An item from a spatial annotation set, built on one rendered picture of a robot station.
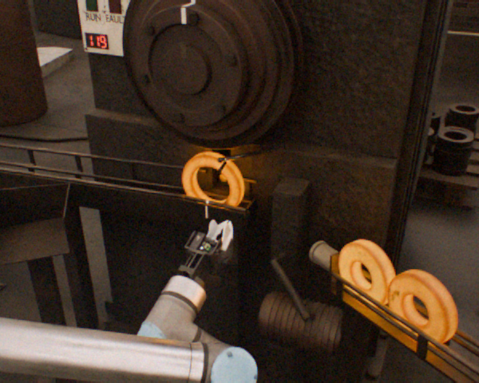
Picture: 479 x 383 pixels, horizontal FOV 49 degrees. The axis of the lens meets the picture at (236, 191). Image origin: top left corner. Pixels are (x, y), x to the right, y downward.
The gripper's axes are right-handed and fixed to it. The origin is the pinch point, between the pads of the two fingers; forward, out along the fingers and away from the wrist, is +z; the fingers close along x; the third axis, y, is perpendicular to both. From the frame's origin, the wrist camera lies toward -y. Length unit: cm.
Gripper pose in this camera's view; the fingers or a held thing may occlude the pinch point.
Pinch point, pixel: (227, 227)
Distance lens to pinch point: 129.5
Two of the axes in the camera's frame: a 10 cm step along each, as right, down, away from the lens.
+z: 4.0, -6.9, 6.1
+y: -1.2, -7.0, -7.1
